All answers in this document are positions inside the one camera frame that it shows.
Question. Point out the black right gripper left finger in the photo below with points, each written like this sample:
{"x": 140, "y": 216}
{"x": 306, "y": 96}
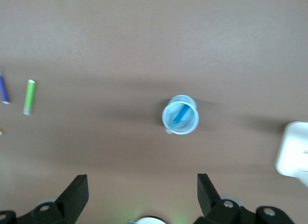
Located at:
{"x": 72, "y": 204}

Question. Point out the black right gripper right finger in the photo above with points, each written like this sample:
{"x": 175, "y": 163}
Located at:
{"x": 211, "y": 206}

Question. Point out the blue marker pen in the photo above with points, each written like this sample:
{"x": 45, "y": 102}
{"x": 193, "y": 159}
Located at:
{"x": 181, "y": 114}

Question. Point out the light blue plastic cup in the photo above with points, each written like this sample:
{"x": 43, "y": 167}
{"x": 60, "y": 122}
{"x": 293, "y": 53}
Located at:
{"x": 190, "y": 124}

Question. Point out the white desk lamp base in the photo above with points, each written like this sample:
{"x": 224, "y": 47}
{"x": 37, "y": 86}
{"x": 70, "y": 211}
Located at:
{"x": 293, "y": 147}

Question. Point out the green marker pen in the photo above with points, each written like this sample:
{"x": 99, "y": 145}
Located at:
{"x": 30, "y": 96}

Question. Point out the purple marker pen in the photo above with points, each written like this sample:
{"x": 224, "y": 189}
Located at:
{"x": 4, "y": 89}

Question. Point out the brown table cover sheet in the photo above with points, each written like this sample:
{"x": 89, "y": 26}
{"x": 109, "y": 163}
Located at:
{"x": 154, "y": 41}

